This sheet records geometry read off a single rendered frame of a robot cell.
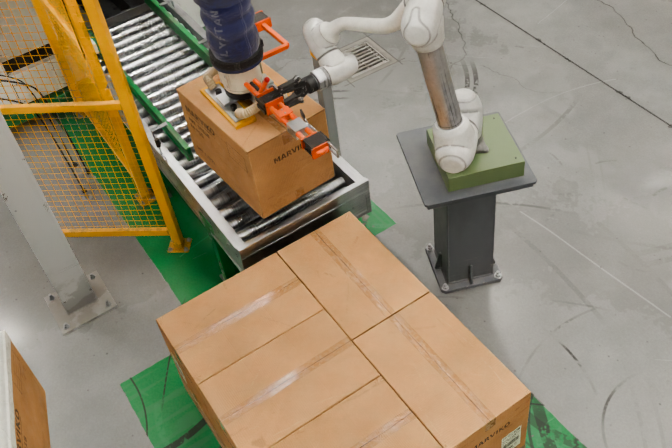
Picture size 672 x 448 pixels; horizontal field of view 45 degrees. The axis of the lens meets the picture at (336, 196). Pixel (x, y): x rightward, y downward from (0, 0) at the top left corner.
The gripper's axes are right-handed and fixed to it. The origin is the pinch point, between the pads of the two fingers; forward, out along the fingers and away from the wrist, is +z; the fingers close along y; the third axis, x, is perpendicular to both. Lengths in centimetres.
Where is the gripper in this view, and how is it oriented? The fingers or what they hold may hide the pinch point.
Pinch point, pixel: (272, 102)
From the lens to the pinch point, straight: 332.2
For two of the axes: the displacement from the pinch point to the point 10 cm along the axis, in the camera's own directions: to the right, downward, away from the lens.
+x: -5.5, -5.4, 6.3
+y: 1.1, 7.0, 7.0
